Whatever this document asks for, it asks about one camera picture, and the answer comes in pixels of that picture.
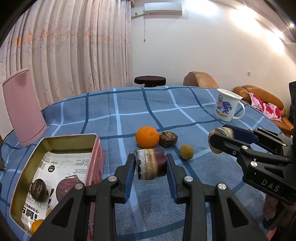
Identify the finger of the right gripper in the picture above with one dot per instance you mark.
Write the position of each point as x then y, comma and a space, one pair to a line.
264, 138
224, 142

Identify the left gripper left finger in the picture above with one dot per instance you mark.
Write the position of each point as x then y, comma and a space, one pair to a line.
69, 220

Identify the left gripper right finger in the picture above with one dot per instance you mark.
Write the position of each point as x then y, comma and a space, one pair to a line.
229, 218

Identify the green round fruit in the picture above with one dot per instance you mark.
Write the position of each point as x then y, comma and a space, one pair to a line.
186, 152

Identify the orange front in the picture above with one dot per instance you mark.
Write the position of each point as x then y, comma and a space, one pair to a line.
36, 224

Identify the orange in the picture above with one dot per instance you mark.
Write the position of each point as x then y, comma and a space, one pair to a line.
147, 137
36, 224

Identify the dark brown water chestnut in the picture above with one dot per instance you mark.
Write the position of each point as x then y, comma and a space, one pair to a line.
38, 190

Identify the purple cut yam piece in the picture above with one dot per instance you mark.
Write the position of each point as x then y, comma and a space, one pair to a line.
150, 163

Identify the right hand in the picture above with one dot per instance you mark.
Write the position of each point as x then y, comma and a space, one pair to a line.
277, 213

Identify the pink floral cushion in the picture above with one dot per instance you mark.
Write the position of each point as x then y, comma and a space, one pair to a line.
270, 110

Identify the white cartoon mug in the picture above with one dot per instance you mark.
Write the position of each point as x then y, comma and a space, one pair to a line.
226, 105

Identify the brown leather sofa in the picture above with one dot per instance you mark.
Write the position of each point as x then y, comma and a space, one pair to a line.
285, 126

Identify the printed paper sheet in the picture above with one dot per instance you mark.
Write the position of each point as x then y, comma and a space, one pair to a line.
52, 169

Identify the gold pink tin box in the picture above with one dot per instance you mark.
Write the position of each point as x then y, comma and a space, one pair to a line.
82, 143

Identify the dark round stool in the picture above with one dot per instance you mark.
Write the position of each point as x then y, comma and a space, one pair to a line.
150, 81

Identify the white air conditioner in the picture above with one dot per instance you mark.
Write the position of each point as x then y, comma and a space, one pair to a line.
163, 9

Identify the pink floral curtain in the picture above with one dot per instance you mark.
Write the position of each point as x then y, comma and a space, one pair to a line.
71, 47

